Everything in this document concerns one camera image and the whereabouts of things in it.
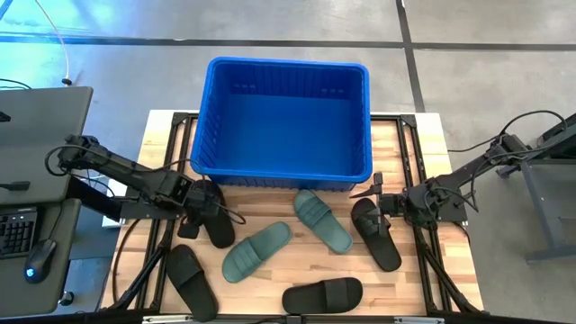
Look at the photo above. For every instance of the black flat device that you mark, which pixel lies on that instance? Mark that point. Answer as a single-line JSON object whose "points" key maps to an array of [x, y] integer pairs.
{"points": [[13, 185]]}

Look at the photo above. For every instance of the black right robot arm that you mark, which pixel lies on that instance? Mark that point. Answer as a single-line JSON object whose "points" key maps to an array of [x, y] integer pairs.
{"points": [[468, 173]]}

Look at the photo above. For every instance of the blue plastic bin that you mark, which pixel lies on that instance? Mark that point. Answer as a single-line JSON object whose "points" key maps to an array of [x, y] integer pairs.
{"points": [[288, 130]]}

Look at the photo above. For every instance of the black computer keyboard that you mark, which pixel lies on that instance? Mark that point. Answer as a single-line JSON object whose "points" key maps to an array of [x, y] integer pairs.
{"points": [[15, 231]]}

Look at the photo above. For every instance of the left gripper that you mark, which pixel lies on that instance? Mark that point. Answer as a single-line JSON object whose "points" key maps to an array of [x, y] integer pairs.
{"points": [[200, 204]]}

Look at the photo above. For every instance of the grey desk stand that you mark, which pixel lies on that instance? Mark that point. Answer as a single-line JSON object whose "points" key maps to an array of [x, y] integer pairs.
{"points": [[534, 198]]}

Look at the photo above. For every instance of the green slide sandal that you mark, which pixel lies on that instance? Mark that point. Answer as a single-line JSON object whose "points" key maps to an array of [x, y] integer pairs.
{"points": [[256, 252], [324, 222]]}

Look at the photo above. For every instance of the black slide sandal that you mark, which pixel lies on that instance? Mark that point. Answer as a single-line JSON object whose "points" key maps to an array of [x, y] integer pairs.
{"points": [[315, 296], [191, 283], [221, 230], [383, 253]]}

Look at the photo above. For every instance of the black aluminium table frame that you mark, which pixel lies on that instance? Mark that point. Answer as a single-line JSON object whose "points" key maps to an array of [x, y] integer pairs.
{"points": [[179, 118]]}

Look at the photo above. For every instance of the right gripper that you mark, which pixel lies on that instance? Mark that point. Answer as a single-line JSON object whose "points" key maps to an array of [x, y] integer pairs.
{"points": [[393, 203]]}

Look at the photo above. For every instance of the grey desk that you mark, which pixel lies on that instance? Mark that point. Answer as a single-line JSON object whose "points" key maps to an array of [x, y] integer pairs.
{"points": [[40, 117]]}

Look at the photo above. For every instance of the black computer mouse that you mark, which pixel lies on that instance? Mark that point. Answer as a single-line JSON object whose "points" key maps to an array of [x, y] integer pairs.
{"points": [[39, 261]]}

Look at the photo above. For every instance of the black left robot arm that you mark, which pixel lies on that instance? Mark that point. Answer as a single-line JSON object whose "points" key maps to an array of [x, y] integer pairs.
{"points": [[135, 173]]}

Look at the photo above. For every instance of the black round knob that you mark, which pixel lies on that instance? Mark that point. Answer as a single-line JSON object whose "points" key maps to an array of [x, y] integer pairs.
{"points": [[66, 298]]}

